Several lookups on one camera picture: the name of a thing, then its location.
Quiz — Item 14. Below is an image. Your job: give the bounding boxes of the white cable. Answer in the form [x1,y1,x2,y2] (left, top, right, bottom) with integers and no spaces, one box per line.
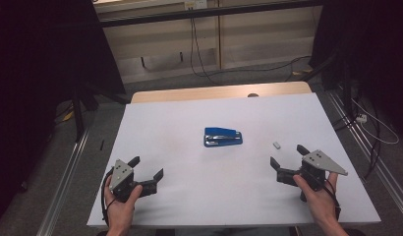
[350,97,400,146]

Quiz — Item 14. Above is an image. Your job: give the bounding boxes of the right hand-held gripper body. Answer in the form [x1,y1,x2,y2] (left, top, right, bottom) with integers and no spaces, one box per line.
[276,148,349,203]

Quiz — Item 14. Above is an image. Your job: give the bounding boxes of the aluminium floor rail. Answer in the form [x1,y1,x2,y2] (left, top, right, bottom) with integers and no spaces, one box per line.
[36,127,90,236]
[326,89,403,224]

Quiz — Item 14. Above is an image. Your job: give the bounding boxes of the white table cover sheet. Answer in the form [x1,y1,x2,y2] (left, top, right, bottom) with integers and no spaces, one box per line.
[86,92,381,229]

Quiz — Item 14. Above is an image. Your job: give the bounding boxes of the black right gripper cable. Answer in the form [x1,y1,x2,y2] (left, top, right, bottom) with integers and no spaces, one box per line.
[322,178,342,221]

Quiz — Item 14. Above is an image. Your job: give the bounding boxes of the black curtain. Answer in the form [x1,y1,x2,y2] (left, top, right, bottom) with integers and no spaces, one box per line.
[309,0,403,139]
[0,0,127,227]

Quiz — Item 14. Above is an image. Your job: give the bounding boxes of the black hanging cable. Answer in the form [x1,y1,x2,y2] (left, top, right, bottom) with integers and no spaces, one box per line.
[189,18,223,87]
[193,18,313,79]

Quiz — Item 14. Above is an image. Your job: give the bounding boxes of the blue stapler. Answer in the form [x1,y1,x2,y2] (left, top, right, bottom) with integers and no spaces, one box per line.
[202,127,244,148]

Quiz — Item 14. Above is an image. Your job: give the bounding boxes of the black stand legs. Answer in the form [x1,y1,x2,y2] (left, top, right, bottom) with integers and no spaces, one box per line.
[71,83,129,143]

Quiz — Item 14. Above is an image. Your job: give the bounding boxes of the white wall socket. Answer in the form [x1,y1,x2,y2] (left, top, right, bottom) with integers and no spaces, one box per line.
[184,0,208,10]

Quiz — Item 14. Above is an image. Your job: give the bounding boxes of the black horizontal bar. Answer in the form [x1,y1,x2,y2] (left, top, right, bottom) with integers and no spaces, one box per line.
[97,0,325,29]

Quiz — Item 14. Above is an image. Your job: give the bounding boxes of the black stand leg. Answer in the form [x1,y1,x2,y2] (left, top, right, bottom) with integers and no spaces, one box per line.
[301,52,341,83]

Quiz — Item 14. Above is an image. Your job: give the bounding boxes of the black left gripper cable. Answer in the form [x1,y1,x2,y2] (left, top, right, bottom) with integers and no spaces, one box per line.
[100,167,116,228]

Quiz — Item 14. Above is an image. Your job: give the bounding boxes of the person's left hand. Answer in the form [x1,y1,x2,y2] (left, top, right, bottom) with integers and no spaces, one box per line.
[103,176,144,232]

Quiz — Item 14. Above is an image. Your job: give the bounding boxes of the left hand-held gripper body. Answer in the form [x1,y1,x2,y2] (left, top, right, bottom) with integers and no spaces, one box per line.
[108,158,158,204]

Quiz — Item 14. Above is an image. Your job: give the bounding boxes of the black floor cables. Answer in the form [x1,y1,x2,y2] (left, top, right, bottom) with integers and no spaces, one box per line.
[331,107,383,180]

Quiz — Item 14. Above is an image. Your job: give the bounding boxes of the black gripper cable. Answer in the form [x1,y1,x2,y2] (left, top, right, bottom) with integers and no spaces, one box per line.
[322,178,342,221]
[100,167,116,228]

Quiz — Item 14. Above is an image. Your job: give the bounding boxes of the person's right hand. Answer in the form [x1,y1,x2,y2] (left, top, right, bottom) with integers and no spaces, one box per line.
[292,171,342,228]

